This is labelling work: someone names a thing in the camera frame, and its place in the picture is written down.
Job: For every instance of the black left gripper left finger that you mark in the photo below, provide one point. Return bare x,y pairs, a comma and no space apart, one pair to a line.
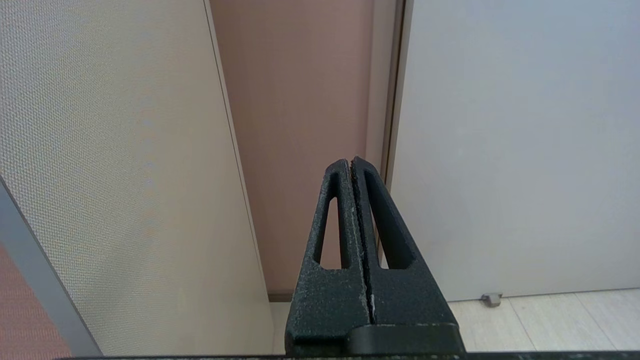
330,305

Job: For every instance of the dark wall baseboard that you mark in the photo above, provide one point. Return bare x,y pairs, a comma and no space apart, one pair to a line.
280,296

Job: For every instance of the beige cabinet panel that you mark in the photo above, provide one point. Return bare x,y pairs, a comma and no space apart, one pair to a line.
125,175

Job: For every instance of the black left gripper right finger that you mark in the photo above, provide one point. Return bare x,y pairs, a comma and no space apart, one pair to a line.
410,300

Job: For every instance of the metal floor door stopper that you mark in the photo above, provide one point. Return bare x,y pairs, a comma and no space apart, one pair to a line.
491,299

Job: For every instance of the white room door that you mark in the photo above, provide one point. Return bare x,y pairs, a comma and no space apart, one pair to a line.
525,150

